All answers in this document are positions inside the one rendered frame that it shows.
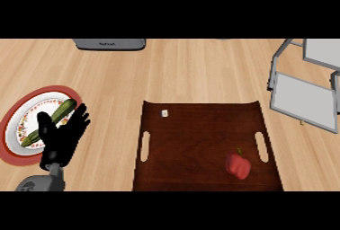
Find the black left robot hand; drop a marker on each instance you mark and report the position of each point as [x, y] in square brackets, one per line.
[62, 135]

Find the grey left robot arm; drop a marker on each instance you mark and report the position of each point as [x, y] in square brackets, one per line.
[43, 181]

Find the small white tray label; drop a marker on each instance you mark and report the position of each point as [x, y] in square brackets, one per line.
[164, 113]

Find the dark brown wooden tray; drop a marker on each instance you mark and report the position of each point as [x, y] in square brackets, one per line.
[204, 148]

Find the grey tiered shelf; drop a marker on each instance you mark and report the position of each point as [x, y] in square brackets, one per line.
[305, 83]

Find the green zucchini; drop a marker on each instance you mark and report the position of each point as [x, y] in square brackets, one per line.
[56, 115]

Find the red-rimmed patterned plate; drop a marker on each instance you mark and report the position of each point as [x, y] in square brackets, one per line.
[27, 119]

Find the dark grey appliance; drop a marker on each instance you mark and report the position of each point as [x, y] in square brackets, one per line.
[110, 44]

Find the red bell pepper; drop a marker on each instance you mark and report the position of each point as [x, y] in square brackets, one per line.
[238, 165]

